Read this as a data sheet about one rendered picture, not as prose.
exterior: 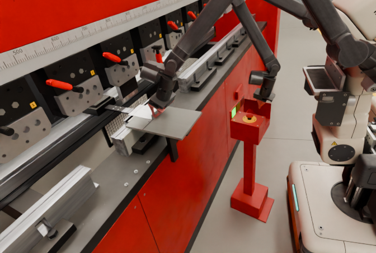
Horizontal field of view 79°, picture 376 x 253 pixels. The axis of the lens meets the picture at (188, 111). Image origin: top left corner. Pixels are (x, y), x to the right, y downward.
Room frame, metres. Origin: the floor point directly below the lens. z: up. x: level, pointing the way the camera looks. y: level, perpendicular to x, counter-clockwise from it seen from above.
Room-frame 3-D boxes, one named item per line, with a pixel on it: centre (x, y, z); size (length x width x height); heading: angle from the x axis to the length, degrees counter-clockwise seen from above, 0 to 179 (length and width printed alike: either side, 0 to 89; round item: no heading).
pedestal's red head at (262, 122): (1.04, -0.34, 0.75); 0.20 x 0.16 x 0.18; 142
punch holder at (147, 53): (1.01, 0.13, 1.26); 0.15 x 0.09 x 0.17; 148
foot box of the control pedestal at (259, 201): (1.02, -0.36, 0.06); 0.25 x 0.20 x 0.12; 52
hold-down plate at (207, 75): (1.35, -0.14, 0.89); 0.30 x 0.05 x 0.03; 148
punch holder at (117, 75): (0.84, 0.24, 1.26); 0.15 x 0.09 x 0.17; 148
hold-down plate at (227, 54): (1.69, -0.35, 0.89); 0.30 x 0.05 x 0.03; 148
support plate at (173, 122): (0.79, 0.10, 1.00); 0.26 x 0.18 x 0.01; 58
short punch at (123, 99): (0.86, 0.23, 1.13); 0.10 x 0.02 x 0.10; 148
